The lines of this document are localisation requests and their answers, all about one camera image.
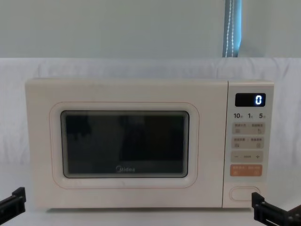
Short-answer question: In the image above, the oven control panel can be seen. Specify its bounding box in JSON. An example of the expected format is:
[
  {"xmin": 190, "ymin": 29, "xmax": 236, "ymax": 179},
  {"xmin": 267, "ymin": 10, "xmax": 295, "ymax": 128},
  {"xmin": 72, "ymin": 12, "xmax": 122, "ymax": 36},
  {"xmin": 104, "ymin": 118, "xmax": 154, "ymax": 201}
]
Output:
[{"xmin": 222, "ymin": 81, "xmax": 275, "ymax": 209}]

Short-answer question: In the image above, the cream microwave oven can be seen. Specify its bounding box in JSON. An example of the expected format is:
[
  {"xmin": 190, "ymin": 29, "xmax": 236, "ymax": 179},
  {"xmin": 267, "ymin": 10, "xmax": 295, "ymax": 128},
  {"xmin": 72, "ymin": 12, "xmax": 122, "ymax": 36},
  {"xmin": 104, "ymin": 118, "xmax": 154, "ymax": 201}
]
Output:
[{"xmin": 24, "ymin": 77, "xmax": 275, "ymax": 210}]

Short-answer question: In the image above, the white curtain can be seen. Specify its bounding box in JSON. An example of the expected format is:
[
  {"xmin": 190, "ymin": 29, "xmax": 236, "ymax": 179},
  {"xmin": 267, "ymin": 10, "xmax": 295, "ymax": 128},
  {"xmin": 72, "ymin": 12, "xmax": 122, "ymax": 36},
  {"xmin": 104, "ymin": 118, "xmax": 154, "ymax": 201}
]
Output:
[{"xmin": 0, "ymin": 0, "xmax": 301, "ymax": 59}]

